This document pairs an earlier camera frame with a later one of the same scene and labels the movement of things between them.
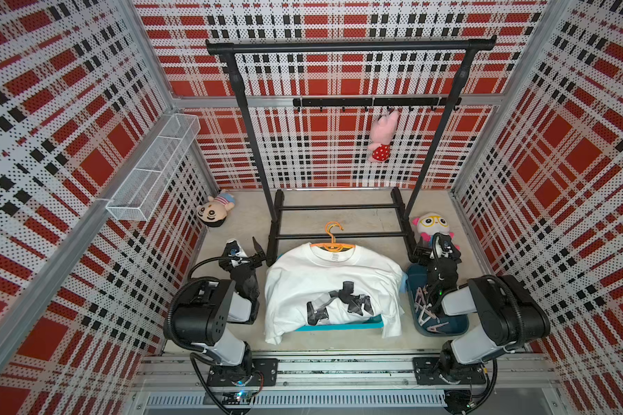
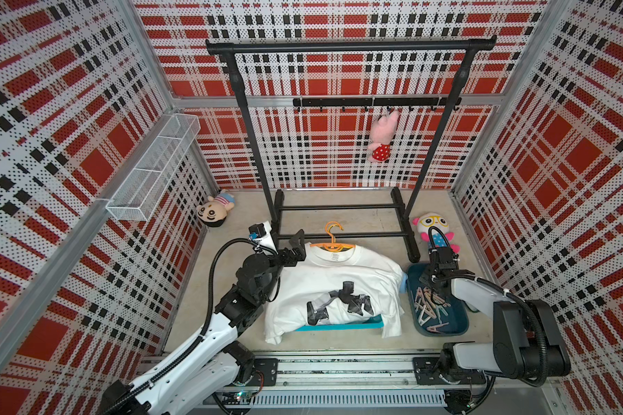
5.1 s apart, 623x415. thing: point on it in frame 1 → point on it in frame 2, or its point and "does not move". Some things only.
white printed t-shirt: x=308 y=286 does not move
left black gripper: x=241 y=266 → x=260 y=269
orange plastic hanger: x=332 y=245 does not move
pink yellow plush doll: x=429 y=224 does not move
